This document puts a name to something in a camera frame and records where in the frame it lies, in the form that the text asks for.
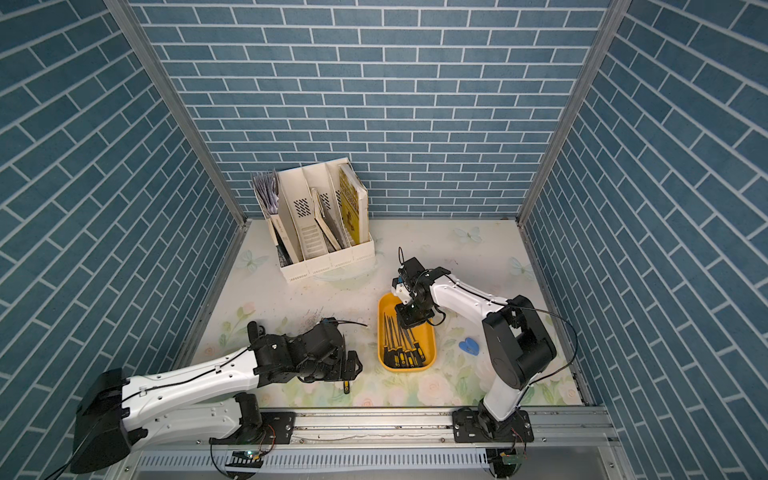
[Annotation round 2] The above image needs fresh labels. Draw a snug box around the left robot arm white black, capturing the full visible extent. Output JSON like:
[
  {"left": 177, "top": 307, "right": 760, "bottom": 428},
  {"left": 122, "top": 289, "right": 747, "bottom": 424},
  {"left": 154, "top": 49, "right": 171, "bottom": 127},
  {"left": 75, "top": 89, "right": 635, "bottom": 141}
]
[{"left": 68, "top": 317, "right": 363, "bottom": 474}]

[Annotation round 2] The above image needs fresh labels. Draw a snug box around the yellow book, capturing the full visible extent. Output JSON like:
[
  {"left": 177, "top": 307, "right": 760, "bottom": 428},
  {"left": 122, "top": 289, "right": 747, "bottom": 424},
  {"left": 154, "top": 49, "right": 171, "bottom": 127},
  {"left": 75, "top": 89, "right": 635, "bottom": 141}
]
[{"left": 339, "top": 163, "right": 369, "bottom": 245}]

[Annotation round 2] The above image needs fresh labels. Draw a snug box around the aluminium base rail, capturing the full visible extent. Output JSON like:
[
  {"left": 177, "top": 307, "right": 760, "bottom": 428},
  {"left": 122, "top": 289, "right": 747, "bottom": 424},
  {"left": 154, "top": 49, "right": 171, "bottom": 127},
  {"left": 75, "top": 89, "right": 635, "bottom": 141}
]
[{"left": 127, "top": 401, "right": 618, "bottom": 451}]

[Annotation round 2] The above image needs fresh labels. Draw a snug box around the white file organizer rack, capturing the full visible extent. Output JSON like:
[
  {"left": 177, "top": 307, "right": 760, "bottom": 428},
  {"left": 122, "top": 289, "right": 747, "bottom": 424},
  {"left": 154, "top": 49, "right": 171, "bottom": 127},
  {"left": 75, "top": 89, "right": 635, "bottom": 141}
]
[{"left": 255, "top": 158, "right": 375, "bottom": 282}]

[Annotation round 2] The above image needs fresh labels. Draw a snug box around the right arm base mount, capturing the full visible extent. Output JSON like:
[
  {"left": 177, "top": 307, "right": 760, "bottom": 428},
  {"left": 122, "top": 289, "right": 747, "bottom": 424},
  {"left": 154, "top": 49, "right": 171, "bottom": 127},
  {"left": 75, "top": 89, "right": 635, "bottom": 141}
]
[{"left": 451, "top": 407, "right": 534, "bottom": 444}]

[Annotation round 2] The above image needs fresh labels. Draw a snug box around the file tool yellow black handle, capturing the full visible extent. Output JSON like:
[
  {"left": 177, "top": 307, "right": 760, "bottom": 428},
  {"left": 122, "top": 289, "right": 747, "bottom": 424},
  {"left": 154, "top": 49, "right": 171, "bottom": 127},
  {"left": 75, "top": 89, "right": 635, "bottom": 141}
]
[{"left": 383, "top": 315, "right": 391, "bottom": 367}]

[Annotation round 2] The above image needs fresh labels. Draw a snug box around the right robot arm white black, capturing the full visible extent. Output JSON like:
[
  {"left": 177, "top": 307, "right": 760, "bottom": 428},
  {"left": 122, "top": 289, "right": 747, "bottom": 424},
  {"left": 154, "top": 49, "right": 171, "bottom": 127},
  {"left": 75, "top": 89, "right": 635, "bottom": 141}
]
[{"left": 392, "top": 257, "right": 557, "bottom": 424}]

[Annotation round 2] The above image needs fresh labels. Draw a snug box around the small blue stapler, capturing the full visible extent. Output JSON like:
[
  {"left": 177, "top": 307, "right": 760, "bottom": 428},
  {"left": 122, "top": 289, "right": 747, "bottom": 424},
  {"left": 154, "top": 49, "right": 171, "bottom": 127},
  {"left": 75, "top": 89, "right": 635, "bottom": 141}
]
[{"left": 458, "top": 337, "right": 480, "bottom": 356}]

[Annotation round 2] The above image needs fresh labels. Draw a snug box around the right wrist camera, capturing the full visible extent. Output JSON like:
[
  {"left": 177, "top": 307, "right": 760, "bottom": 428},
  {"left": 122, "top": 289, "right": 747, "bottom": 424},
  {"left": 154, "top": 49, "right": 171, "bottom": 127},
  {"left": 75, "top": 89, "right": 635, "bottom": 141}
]
[{"left": 391, "top": 275, "right": 413, "bottom": 304}]

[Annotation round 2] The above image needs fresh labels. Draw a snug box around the white cable duct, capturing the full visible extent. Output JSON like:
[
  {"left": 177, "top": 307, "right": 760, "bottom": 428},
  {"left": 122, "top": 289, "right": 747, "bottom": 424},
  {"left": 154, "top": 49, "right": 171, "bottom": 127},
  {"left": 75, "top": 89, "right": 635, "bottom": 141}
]
[{"left": 137, "top": 448, "right": 488, "bottom": 474}]

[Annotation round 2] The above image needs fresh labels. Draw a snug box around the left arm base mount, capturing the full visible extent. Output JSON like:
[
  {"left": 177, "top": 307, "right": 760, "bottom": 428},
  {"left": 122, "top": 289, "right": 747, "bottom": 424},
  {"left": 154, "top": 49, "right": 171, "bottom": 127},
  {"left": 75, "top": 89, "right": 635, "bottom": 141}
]
[{"left": 209, "top": 411, "right": 296, "bottom": 447}]

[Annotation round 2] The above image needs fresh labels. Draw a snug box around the yellow plastic tray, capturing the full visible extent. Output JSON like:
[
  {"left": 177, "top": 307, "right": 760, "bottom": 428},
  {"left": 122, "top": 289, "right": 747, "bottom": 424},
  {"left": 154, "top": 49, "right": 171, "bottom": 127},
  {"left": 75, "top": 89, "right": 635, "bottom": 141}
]
[{"left": 377, "top": 294, "right": 437, "bottom": 373}]

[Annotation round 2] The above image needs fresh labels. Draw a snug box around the purple patterned booklet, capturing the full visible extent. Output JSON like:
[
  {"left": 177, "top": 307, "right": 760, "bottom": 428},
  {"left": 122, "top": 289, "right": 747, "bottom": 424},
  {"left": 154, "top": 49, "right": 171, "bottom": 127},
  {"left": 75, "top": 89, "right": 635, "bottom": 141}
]
[{"left": 252, "top": 171, "right": 279, "bottom": 216}]

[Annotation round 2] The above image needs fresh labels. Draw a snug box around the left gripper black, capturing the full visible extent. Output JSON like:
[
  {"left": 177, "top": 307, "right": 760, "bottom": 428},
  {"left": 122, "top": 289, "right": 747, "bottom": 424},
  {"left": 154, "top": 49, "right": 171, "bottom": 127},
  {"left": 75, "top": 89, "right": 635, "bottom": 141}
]
[{"left": 298, "top": 350, "right": 367, "bottom": 384}]

